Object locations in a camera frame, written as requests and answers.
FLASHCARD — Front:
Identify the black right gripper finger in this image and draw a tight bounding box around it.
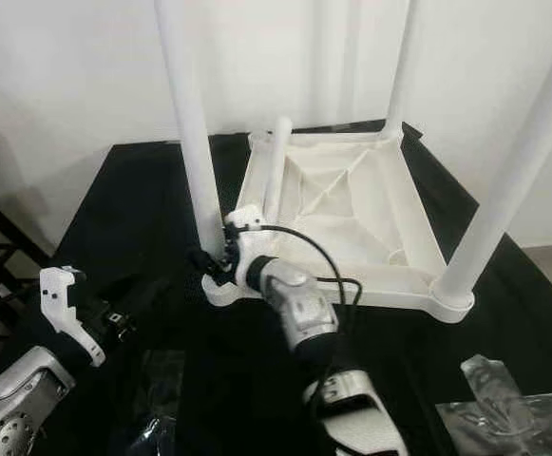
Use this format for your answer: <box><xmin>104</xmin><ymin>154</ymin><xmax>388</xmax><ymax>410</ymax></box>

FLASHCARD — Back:
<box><xmin>186</xmin><ymin>247</ymin><xmax>224</xmax><ymax>284</ymax></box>

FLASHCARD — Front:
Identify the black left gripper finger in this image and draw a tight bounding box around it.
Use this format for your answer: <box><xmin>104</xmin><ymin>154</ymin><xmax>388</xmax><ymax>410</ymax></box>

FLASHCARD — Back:
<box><xmin>124</xmin><ymin>280</ymin><xmax>172</xmax><ymax>324</ymax></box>

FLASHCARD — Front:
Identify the black tablecloth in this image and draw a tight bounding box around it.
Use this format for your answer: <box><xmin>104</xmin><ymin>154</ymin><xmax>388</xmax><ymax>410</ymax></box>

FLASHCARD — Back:
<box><xmin>19</xmin><ymin>122</ymin><xmax>552</xmax><ymax>456</ymax></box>

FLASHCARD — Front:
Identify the clear plastic bag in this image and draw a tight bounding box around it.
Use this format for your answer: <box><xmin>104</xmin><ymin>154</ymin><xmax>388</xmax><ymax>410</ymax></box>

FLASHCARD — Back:
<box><xmin>435</xmin><ymin>354</ymin><xmax>552</xmax><ymax>456</ymax></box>
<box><xmin>133</xmin><ymin>351</ymin><xmax>181</xmax><ymax>456</ymax></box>

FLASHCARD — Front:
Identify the black round stool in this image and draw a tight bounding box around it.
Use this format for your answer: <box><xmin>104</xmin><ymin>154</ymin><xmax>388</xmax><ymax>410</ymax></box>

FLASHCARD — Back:
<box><xmin>0</xmin><ymin>176</ymin><xmax>50</xmax><ymax>376</ymax></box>

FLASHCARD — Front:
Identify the white plastic table top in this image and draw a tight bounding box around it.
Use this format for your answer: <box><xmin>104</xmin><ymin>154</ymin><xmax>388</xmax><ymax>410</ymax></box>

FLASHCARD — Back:
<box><xmin>204</xmin><ymin>128</ymin><xmax>476</xmax><ymax>324</ymax></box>

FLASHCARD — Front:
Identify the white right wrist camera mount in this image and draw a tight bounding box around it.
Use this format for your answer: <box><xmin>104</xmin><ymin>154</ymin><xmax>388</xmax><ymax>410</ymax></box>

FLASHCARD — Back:
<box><xmin>223</xmin><ymin>204</ymin><xmax>267</xmax><ymax>286</ymax></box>

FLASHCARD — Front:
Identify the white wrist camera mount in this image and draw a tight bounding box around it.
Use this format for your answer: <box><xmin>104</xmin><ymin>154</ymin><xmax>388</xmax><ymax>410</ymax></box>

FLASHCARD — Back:
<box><xmin>223</xmin><ymin>204</ymin><xmax>267</xmax><ymax>286</ymax></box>
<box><xmin>40</xmin><ymin>266</ymin><xmax>107</xmax><ymax>367</ymax></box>

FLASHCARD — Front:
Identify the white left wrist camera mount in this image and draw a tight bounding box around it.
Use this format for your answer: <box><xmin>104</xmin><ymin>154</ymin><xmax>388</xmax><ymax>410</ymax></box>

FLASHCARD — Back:
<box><xmin>40</xmin><ymin>266</ymin><xmax>107</xmax><ymax>367</ymax></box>

